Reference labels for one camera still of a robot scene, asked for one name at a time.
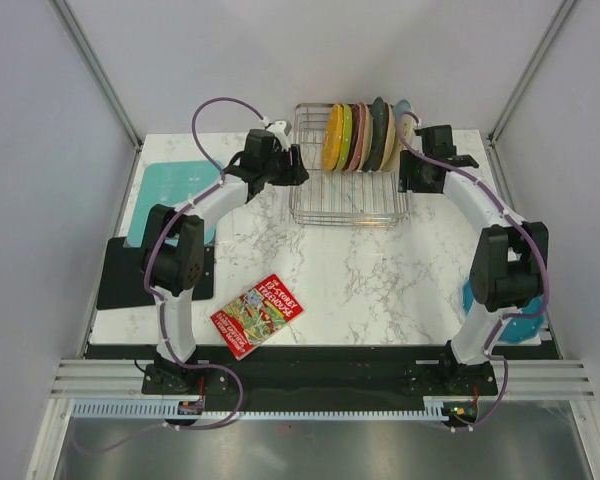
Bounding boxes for orange polka dot plate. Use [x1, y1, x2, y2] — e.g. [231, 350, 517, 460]
[322, 104, 344, 170]

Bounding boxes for wire dish rack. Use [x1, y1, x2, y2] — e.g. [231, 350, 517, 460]
[289, 103, 408, 228]

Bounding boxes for pink polka dot plate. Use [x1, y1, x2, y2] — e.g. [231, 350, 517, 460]
[346, 102, 367, 171]

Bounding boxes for green polka dot plate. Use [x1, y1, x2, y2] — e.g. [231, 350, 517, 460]
[335, 103, 353, 171]

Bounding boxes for blue polka dot plate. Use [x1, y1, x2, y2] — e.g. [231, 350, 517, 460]
[460, 280, 546, 345]

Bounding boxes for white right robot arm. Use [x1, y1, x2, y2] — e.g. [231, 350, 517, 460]
[399, 125, 549, 394]

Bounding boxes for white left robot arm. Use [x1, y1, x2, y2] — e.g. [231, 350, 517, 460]
[141, 120, 308, 393]

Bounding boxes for dark teal plate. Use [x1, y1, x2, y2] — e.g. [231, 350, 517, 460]
[363, 97, 391, 172]

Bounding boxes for cream and blue plate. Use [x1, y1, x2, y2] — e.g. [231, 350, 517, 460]
[381, 99, 416, 172]

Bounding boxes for teal cutting board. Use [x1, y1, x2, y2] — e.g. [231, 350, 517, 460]
[126, 160, 219, 247]

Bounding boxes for red children's book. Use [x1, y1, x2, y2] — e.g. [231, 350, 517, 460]
[211, 274, 304, 361]

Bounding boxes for black mat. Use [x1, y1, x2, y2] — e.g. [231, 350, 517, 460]
[96, 237, 215, 311]

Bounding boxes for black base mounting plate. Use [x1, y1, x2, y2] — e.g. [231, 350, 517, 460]
[142, 346, 498, 411]

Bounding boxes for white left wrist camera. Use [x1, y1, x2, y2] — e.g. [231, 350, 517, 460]
[262, 118, 292, 149]

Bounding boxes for white slotted cable duct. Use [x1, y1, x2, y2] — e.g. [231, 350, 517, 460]
[71, 399, 449, 421]

